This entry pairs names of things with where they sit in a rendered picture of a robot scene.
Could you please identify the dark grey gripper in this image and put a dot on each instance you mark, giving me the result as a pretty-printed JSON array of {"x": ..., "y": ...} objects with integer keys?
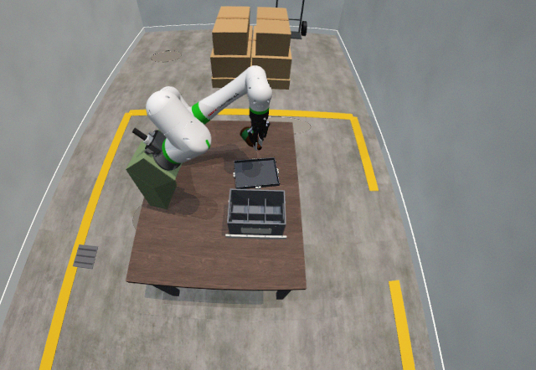
[{"x": 258, "y": 128}]

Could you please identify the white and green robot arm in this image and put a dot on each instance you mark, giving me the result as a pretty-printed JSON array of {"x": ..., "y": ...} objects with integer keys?
[{"x": 184, "y": 135}]

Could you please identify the orange bottle with green base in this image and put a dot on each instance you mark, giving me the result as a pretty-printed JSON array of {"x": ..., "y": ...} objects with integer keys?
[{"x": 245, "y": 136}]

